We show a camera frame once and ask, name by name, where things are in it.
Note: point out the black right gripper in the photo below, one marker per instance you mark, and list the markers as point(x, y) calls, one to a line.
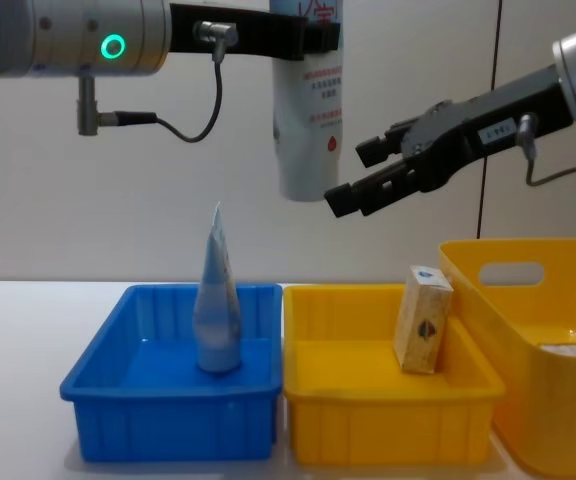
point(468, 130)

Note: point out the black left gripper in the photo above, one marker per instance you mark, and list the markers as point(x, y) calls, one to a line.
point(248, 32)

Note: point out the beige cardboard box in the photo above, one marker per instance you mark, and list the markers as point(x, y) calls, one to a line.
point(423, 325)

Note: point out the blue plastic bin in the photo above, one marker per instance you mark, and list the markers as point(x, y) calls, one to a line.
point(168, 420)

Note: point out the pale blue squeeze tube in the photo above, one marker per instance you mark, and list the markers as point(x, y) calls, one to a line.
point(216, 320)

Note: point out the yellow plastic bin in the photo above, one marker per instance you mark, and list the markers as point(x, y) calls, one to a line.
point(383, 425)

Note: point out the white tube with red print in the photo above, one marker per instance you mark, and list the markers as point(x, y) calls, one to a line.
point(308, 125)

